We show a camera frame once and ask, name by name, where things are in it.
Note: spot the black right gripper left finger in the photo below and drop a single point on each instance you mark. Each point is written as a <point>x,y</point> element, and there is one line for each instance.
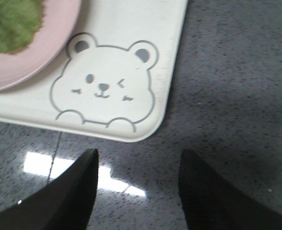
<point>64,204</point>

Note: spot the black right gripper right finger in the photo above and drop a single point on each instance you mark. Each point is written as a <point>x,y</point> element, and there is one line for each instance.
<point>210,202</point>

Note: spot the white bear serving tray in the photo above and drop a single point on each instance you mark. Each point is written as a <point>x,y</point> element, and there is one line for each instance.
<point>112,77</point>

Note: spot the pink round plate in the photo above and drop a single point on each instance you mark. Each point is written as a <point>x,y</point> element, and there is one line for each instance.
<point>58,21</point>

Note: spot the green lettuce leaf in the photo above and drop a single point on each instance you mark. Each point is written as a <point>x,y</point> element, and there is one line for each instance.
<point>19,22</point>

